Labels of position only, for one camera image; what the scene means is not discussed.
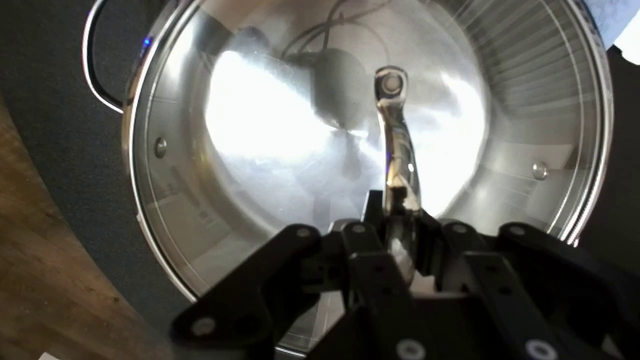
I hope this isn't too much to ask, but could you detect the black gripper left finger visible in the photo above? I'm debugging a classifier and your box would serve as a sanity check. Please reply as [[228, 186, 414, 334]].
[[168, 190, 430, 360]]

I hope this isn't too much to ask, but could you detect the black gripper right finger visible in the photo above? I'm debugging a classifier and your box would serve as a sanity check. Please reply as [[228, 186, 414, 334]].
[[400, 209, 640, 360]]

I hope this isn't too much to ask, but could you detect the clear glass pot lid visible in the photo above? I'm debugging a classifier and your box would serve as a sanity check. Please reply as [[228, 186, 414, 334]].
[[126, 0, 619, 307]]

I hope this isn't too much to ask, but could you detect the stainless steel pot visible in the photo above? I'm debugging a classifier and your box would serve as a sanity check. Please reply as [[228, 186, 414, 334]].
[[80, 0, 621, 356]]

